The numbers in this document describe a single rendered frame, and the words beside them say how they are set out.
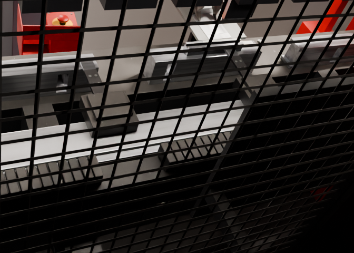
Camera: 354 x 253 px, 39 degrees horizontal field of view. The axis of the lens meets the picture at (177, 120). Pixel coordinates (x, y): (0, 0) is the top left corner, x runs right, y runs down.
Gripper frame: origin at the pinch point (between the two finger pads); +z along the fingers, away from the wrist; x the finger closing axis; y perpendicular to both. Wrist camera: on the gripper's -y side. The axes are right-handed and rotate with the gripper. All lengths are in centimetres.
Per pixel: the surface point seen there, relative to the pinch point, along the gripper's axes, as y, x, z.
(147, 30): -151, 45, 4
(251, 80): 26.4, -1.7, 19.0
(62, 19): -33, -39, -2
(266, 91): 70, -29, 16
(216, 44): 7.6, -1.4, 8.7
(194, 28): 2.9, -6.3, 3.4
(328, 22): -115, 162, 5
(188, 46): 7.9, -11.6, 8.9
